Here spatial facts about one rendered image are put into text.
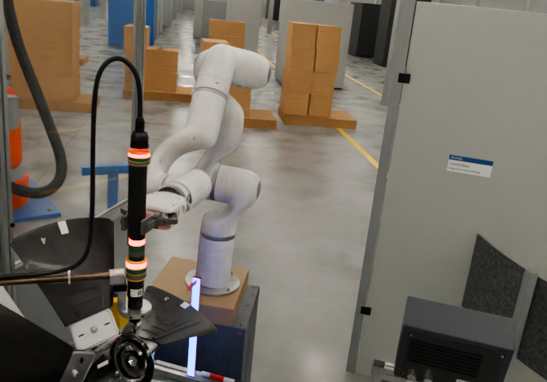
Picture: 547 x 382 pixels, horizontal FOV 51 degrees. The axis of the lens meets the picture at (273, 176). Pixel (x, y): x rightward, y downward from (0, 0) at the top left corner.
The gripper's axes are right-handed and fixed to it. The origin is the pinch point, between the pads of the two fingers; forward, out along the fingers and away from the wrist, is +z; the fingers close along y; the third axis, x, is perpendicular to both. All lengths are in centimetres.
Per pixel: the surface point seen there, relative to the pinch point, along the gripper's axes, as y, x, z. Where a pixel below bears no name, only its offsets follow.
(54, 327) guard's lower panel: 70, -81, -67
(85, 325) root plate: 7.6, -22.4, 6.9
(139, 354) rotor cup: -5.2, -26.2, 6.5
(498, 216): -95, -39, -180
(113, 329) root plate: 1.9, -22.9, 5.1
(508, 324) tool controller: -82, -23, -37
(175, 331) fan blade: -5.2, -30.5, -11.1
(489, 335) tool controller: -77, -24, -32
